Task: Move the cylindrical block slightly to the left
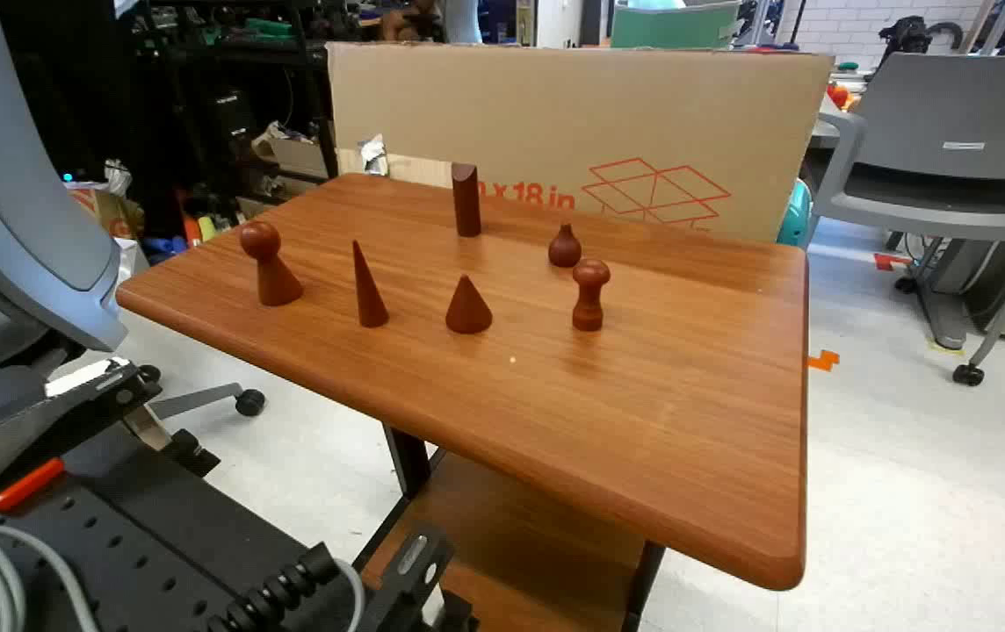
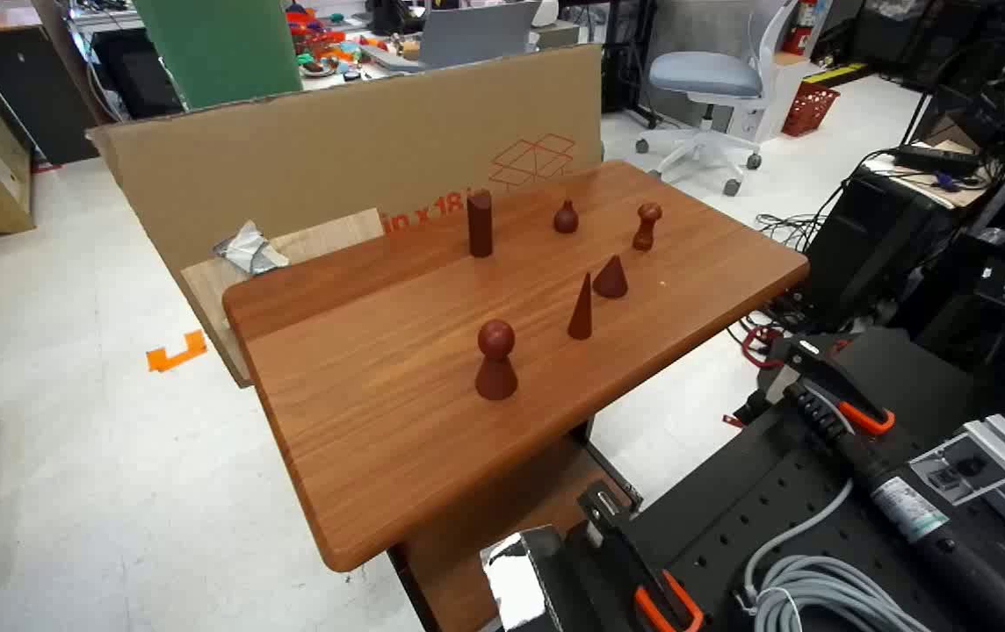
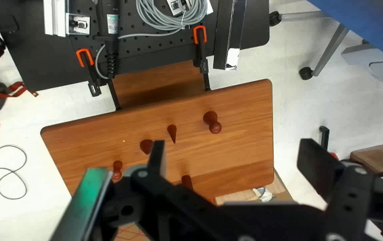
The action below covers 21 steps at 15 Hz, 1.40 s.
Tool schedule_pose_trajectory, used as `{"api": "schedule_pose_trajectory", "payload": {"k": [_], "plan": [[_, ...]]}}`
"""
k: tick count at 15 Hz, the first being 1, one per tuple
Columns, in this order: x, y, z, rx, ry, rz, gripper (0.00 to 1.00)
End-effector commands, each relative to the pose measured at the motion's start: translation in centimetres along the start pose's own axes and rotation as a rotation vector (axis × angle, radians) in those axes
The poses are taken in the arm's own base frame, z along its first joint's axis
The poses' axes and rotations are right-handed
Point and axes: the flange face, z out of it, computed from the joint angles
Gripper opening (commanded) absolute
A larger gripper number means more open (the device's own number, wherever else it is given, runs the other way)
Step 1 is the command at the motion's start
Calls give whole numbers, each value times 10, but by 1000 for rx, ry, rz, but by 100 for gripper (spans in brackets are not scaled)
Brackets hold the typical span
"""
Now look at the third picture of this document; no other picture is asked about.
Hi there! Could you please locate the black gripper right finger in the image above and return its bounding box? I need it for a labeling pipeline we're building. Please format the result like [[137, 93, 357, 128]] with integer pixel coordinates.
[[297, 138, 383, 241]]

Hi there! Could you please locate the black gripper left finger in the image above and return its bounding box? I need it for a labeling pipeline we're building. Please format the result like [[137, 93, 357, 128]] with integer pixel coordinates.
[[96, 139, 230, 241]]

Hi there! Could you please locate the dark red wooden cylinder block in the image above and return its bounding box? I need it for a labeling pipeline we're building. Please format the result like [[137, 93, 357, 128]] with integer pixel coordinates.
[[180, 174, 194, 190]]

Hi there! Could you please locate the short wide red wooden cone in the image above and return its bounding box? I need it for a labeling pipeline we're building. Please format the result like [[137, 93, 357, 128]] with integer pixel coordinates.
[[137, 138, 154, 156]]

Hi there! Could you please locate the slim red wooden pawn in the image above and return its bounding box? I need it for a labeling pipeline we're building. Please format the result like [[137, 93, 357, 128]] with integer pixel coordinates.
[[111, 159, 124, 183]]

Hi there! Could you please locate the tall thin red wooden cone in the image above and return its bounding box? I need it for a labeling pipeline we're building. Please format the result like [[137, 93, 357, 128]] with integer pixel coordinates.
[[166, 123, 178, 144]]

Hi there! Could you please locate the brown wooden table top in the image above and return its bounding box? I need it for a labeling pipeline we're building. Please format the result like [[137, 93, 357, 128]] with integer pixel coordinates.
[[40, 77, 275, 206]]

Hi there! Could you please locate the red wooden pawn wide base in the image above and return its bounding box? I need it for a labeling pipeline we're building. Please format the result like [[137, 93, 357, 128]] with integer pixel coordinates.
[[202, 109, 223, 135]]

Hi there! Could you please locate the wooden lower table shelf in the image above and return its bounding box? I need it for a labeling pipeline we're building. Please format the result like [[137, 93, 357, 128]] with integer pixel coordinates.
[[111, 59, 211, 109]]

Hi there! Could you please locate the black table leg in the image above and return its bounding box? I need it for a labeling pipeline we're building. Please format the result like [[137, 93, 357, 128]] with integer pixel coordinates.
[[104, 77, 123, 111]]

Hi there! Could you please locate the orange black bar clamp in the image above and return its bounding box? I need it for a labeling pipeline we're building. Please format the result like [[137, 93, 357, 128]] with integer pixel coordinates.
[[191, 24, 212, 92], [75, 46, 104, 97]]

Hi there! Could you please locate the blue grey office chair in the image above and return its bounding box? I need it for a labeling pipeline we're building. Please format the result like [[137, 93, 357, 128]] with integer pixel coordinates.
[[297, 0, 383, 91]]

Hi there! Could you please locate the coiled grey cable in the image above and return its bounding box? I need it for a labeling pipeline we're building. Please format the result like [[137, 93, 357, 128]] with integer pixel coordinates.
[[133, 0, 211, 33]]

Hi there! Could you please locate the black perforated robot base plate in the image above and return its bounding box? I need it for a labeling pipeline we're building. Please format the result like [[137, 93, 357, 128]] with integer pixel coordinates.
[[0, 0, 271, 93]]

